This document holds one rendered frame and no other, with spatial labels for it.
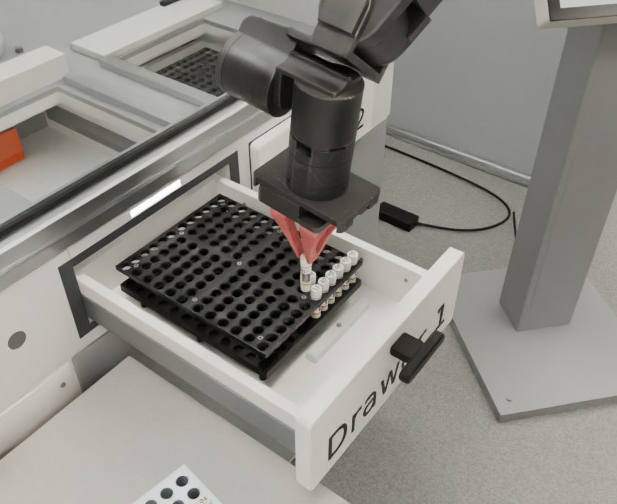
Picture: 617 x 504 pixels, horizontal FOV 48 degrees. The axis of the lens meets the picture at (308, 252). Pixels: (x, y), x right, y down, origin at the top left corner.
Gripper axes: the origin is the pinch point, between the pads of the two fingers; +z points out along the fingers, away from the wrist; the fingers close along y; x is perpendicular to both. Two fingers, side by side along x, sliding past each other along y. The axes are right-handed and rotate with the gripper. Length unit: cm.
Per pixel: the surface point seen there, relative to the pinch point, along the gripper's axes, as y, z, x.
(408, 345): -12.6, 5.2, -0.7
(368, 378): -11.3, 6.6, 4.3
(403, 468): -7, 98, -42
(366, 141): 21, 22, -48
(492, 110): 37, 79, -167
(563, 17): 2, 2, -76
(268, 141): 20.9, 7.5, -19.9
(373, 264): -1.8, 9.9, -12.2
